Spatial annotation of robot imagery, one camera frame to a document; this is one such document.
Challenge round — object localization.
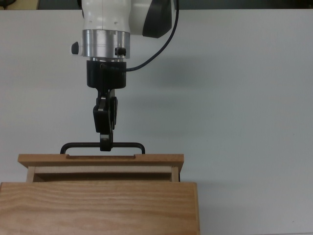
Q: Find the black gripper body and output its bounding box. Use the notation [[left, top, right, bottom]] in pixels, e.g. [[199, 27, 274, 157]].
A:
[[86, 59, 127, 90]]

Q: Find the light wooden drawer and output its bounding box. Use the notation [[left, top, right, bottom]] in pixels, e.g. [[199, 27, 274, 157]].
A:
[[17, 153, 185, 183]]

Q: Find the light wooden cabinet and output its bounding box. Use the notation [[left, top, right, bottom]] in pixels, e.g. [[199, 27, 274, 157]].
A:
[[0, 181, 201, 235]]

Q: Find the wooden background desk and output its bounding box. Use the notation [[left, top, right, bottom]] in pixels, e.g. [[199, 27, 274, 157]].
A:
[[0, 0, 40, 10]]

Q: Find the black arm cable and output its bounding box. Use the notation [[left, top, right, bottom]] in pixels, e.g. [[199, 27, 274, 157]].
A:
[[121, 0, 180, 72]]

